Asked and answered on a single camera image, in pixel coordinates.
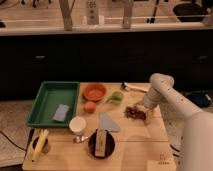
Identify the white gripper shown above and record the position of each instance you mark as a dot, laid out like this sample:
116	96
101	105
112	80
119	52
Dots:
149	102

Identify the dark red grape bunch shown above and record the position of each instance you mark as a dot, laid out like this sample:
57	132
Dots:
134	113

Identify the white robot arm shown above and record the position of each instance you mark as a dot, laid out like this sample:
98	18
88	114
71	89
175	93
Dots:
196	152

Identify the blue triangular cloth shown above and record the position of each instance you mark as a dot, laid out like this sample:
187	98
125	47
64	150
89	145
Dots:
107	123

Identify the black plate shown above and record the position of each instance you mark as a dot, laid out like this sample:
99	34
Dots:
110	145

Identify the wooden block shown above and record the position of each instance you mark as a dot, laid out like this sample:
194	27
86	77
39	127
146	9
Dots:
100	146

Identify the orange fruit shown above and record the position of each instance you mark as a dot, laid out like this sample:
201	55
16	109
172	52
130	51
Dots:
90	107

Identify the orange bowl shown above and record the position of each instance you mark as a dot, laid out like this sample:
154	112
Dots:
94	92

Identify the white cup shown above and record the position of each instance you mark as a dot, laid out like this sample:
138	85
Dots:
77	125

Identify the metal clip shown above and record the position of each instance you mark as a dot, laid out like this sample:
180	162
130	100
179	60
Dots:
80	139

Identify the blue sponge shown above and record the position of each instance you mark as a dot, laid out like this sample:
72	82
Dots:
61	113

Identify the green plastic tray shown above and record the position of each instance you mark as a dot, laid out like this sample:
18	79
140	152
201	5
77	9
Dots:
50	96

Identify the yellow banana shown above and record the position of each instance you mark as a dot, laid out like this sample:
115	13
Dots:
40	144

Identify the small dark bowl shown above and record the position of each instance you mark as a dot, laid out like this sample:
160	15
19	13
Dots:
46	147

